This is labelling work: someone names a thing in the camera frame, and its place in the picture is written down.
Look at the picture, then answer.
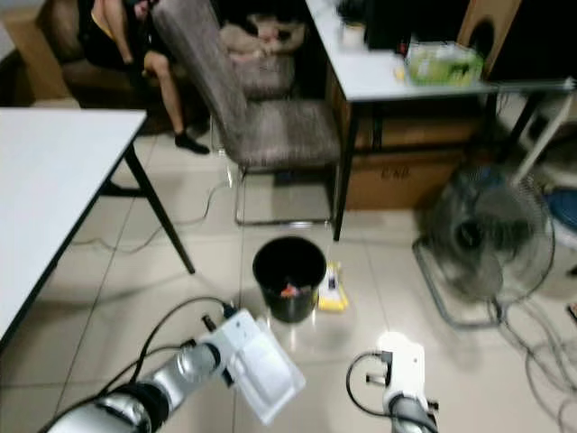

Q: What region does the clear plastic tray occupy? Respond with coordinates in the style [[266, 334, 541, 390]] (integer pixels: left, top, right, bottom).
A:
[[230, 318, 307, 427]]

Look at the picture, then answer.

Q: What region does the black rubbish bin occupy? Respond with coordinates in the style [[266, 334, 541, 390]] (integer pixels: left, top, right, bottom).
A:
[[252, 236, 328, 324]]

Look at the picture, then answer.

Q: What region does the yellow white packet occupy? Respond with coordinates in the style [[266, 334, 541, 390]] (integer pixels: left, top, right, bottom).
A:
[[316, 262, 351, 313]]

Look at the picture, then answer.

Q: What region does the black floor fan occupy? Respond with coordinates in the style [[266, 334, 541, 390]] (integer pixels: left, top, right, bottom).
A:
[[413, 162, 556, 327]]

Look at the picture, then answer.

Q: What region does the brown cardboard box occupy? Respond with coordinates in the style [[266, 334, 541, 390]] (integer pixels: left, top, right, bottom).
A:
[[344, 149, 461, 211]]

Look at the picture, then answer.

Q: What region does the black table leg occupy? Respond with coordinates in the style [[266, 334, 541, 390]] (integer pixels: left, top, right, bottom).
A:
[[332, 99, 362, 243], [104, 144, 197, 274]]

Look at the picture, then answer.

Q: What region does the blue round container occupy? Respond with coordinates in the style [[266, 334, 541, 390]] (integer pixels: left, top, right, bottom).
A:
[[545, 185, 577, 253]]

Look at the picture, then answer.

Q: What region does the white slanted stand leg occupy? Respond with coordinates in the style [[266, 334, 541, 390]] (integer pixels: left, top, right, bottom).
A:
[[509, 90, 577, 181]]

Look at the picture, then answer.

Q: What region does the green tissue box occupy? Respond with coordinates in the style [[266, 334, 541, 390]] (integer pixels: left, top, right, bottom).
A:
[[404, 41, 485, 87]]

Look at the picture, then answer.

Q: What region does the grey fabric chair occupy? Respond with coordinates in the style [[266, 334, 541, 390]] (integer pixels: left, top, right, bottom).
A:
[[239, 54, 294, 98]]

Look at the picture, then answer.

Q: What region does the white cup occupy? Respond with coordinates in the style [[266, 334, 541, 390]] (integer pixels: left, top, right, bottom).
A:
[[341, 20, 368, 51]]

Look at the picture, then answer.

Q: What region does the black monitor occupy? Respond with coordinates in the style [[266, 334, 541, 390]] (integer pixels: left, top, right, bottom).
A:
[[365, 0, 470, 51]]

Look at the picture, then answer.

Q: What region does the beige cushion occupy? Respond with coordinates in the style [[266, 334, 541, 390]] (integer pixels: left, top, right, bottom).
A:
[[221, 16, 306, 57]]

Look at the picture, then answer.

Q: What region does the wooden speaker box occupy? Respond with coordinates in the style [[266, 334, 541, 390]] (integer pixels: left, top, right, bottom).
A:
[[458, 0, 526, 55]]

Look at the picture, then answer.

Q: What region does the brown armchair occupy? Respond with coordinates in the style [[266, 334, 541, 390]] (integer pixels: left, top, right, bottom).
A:
[[32, 0, 190, 102]]

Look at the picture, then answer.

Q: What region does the seated person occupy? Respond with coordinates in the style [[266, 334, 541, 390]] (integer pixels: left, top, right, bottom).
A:
[[77, 0, 210, 154]]

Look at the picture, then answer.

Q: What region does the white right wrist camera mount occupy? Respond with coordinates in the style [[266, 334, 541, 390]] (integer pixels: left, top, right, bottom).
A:
[[381, 341, 427, 407]]

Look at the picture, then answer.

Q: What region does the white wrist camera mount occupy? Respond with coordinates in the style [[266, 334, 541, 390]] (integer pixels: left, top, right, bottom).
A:
[[381, 341, 427, 407], [200, 309, 267, 362]]

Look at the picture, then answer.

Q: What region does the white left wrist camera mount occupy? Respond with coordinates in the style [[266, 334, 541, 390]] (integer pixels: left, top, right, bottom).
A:
[[200, 309, 267, 362]]

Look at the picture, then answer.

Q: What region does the brown fabric chair chrome frame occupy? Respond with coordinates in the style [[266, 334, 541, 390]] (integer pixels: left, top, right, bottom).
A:
[[153, 0, 342, 226]]

